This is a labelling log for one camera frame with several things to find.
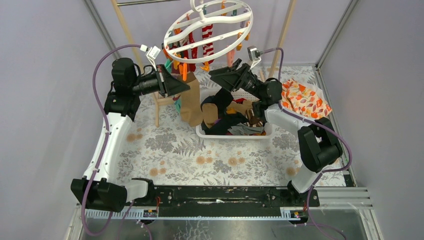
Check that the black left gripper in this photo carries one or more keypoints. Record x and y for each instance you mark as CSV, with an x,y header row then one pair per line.
x,y
162,83

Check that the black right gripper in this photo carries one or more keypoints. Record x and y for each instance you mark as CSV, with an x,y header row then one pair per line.
x,y
231,79

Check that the orange hanger clip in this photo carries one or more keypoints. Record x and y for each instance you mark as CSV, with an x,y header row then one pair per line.
x,y
183,70

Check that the green and blue sock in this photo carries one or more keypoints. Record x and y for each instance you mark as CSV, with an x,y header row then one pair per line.
x,y
174,87

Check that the brown ribbed sock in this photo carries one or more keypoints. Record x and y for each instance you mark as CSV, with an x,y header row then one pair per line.
x,y
190,105

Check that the white round clip hanger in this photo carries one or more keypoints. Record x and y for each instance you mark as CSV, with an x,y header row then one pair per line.
x,y
209,30

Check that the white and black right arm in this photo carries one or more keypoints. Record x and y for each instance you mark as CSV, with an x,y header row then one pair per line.
x,y
319,145

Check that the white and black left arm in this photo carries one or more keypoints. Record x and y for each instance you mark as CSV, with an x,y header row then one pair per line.
x,y
99,188

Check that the black sock in basket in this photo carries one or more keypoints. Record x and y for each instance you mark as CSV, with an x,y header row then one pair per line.
x,y
230,113

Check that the floral table mat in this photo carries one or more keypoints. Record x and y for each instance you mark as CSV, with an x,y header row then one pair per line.
x,y
173,154

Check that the orange floral cloth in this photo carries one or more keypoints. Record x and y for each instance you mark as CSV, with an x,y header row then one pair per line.
x,y
304,99

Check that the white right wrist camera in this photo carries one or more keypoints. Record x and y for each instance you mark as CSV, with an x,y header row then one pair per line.
x,y
254,56

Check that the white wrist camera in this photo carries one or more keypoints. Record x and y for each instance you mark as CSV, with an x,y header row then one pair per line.
x,y
151,54
254,56

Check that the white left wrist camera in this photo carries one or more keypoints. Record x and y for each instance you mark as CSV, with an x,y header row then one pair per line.
x,y
151,54

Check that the wooden drying rack frame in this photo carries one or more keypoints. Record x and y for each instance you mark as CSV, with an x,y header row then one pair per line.
x,y
164,101

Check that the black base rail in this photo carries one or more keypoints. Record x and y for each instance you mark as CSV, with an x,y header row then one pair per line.
x,y
183,201

